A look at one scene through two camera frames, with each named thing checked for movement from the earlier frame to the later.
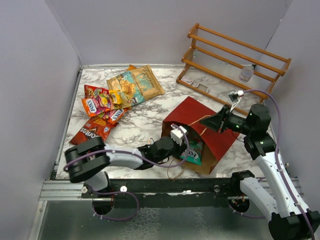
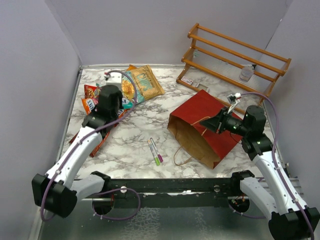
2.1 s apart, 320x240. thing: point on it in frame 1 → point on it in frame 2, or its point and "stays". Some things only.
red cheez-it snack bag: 91,91 stays
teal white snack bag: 194,153 → 126,104
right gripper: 217,122 stays
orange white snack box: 94,106 stays
